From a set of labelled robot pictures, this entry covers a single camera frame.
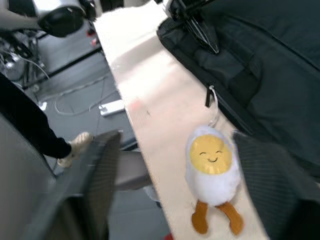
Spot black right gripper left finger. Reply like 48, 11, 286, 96
24, 130, 123, 240

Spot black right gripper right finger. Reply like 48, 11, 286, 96
232, 131, 320, 240

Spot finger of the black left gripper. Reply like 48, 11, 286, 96
197, 15, 221, 55
184, 21, 216, 54

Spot dark laptop bag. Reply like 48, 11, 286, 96
156, 0, 320, 179

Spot grey table beam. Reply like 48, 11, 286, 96
114, 149, 151, 191

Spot beige shoe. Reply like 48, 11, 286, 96
56, 131, 94, 169

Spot black zipper pull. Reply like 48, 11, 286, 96
204, 85, 216, 109

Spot white power strip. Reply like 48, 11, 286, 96
98, 99, 126, 118

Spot grey flat panel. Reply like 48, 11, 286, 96
0, 112, 57, 240

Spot person's black trouser leg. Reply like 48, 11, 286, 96
0, 71, 74, 161

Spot egg plush keychain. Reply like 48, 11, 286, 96
184, 124, 245, 236

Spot white floor cable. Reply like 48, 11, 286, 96
53, 74, 120, 116

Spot white keychain cord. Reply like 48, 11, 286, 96
208, 85, 222, 129

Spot black floor frame rail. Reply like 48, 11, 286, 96
23, 46, 105, 90

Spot metal stand with cables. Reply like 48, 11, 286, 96
0, 31, 50, 82

